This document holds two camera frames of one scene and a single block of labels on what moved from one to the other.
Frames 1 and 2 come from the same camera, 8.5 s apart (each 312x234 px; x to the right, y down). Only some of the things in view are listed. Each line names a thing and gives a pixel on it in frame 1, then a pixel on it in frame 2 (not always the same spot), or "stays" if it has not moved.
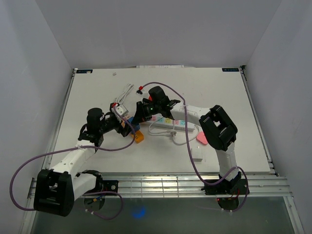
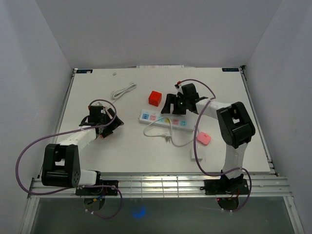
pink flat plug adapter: (201, 138) stays
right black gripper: (141, 115) to (170, 99)
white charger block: (197, 154) stays
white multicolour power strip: (158, 121) stays
